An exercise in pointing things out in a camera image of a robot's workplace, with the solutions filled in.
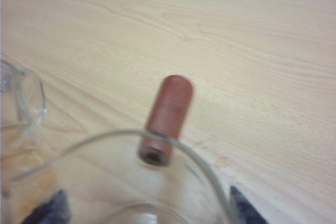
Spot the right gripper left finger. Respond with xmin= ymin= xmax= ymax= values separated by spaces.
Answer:
xmin=22 ymin=188 xmax=72 ymax=224

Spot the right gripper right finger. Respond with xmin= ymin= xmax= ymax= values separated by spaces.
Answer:
xmin=229 ymin=185 xmax=267 ymax=224

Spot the clear wooden-handled measuring cup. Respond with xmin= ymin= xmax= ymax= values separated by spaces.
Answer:
xmin=9 ymin=74 xmax=238 ymax=224

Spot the clear glass-handled measuring cup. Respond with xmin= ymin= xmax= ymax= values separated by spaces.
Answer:
xmin=0 ymin=59 xmax=56 ymax=183

